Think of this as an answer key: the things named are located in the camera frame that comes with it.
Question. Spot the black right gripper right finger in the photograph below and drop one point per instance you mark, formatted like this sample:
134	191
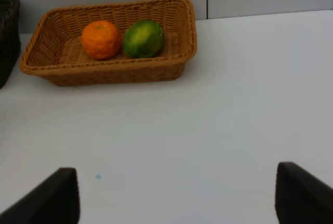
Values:
300	197

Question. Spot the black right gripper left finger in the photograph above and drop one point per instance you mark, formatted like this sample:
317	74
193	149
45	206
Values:
55	200

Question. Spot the orange tangerine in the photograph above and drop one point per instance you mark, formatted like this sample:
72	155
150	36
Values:
101	40

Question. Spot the green lime fruit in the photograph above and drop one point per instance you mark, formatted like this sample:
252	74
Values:
143	39

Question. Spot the orange wicker basket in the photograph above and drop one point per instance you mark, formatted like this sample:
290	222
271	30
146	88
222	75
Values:
55	53

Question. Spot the dark brown wicker basket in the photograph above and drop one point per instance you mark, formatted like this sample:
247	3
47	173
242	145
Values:
10	39

